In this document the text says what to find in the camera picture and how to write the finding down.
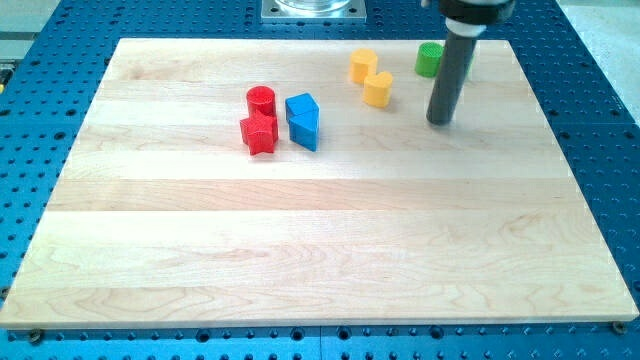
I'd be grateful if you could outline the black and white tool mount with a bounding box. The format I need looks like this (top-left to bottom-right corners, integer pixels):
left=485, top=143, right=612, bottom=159
left=436, top=0, right=516, bottom=38

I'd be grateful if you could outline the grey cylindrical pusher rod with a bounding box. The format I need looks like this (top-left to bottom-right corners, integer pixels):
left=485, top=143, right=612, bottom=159
left=426, top=31, right=477, bottom=126

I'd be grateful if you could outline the yellow heart block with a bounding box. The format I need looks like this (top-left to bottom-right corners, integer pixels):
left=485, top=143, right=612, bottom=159
left=363, top=71, right=393, bottom=108

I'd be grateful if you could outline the yellow hexagon block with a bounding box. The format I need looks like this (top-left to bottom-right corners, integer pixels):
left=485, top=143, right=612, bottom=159
left=349, top=48, right=378, bottom=84

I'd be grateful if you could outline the green cylinder block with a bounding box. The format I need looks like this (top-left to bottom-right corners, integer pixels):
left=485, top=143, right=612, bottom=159
left=414, top=42, right=444, bottom=78

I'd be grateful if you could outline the blue cube block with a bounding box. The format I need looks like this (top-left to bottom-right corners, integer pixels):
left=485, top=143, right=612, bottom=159
left=285, top=93, right=319, bottom=121

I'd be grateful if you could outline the blue triangle block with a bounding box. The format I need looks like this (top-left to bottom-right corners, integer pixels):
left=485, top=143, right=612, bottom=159
left=288, top=111, right=319, bottom=152

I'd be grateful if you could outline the red cylinder block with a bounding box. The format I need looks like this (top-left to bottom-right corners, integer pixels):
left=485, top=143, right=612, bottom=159
left=246, top=85, right=276, bottom=116

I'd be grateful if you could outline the red star block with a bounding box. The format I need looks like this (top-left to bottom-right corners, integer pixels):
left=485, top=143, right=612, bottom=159
left=240, top=111, right=279, bottom=156

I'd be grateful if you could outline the light wooden board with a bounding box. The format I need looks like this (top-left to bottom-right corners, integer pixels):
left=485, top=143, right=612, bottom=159
left=1, top=38, right=638, bottom=329

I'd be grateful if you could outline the board clamp screw left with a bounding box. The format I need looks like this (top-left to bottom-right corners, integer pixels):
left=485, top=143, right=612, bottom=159
left=27, top=329, right=44, bottom=345

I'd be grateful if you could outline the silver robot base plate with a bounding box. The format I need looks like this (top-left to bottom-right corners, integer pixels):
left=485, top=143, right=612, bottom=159
left=260, top=0, right=367, bottom=24

